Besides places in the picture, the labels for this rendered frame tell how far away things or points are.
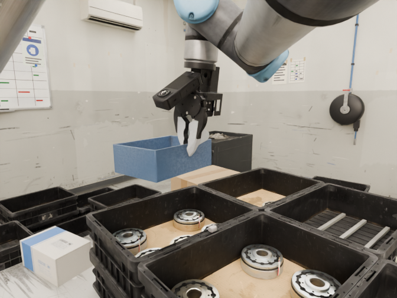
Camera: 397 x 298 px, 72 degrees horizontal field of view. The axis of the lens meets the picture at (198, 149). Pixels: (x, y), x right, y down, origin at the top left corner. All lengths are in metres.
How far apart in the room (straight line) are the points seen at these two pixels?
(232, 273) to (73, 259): 0.50
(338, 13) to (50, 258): 0.91
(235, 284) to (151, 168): 0.33
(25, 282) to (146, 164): 0.60
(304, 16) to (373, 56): 3.60
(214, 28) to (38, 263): 0.85
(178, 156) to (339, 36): 3.43
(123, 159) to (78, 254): 0.42
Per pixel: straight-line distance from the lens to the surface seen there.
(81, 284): 0.97
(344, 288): 0.57
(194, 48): 0.60
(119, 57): 4.10
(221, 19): 0.50
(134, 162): 0.62
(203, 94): 0.61
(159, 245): 0.84
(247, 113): 4.29
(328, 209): 1.16
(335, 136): 3.86
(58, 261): 0.95
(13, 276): 1.10
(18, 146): 3.52
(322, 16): 0.20
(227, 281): 0.70
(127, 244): 0.79
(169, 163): 0.60
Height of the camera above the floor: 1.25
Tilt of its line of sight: 11 degrees down
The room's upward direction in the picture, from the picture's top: straight up
